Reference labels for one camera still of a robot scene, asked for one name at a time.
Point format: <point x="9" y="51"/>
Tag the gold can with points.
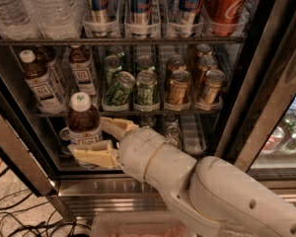
<point x="179" y="83"/>
<point x="203" y="64"/>
<point x="174" y="63"/>
<point x="213" y="82"/>
<point x="194" y="51"/>

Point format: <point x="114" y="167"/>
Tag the upper wire shelf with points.
<point x="120" y="41"/>

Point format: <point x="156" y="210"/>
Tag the right silver can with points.
<point x="174" y="136"/>

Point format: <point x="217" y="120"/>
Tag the right clear water bottle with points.
<point x="59" y="19"/>

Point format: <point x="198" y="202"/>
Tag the left clear water bottle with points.
<point x="15" y="21"/>

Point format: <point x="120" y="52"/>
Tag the middle right gold can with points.
<point x="203" y="64"/>

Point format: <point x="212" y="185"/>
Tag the green can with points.
<point x="145" y="62"/>
<point x="117" y="50"/>
<point x="120" y="89"/>
<point x="146" y="83"/>
<point x="112" y="65"/>

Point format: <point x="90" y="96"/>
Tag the left clear plastic bin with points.
<point x="139" y="224"/>

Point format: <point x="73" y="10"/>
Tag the wire shelf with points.
<point x="120" y="41"/>
<point x="135" y="113"/>

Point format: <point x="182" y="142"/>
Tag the right Red Bull can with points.
<point x="184" y="15"/>

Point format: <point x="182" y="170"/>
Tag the front right gold can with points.
<point x="213" y="82"/>

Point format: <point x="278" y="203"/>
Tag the middle wire shelf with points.
<point x="135" y="113"/>

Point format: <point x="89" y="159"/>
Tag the tea bottle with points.
<point x="43" y="82"/>
<point x="83" y="68"/>
<point x="83" y="120"/>
<point x="47" y="55"/>

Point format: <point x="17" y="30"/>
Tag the middle Red Bull can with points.
<point x="140" y="17"/>

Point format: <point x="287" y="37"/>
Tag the left Red Bull can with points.
<point x="99" y="14"/>

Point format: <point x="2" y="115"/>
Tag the clear water bottle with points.
<point x="15" y="21"/>
<point x="59" y="19"/>

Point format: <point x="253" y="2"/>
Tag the back right gold can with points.
<point x="194" y="51"/>

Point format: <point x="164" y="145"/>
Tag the red bull can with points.
<point x="99" y="14"/>
<point x="140" y="17"/>
<point x="184" y="15"/>

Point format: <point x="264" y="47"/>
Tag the middle left gold can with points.
<point x="174" y="63"/>

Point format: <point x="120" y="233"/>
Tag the red Coca-Cola can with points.
<point x="224" y="14"/>

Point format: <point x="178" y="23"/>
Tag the steel fridge door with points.
<point x="14" y="152"/>

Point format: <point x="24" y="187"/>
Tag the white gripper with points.
<point x="137" y="149"/>

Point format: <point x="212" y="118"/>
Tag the left Pepsi can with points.
<point x="64" y="136"/>

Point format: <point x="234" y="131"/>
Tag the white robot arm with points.
<point x="205" y="195"/>

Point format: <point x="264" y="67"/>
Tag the front left gold can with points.
<point x="179" y="83"/>

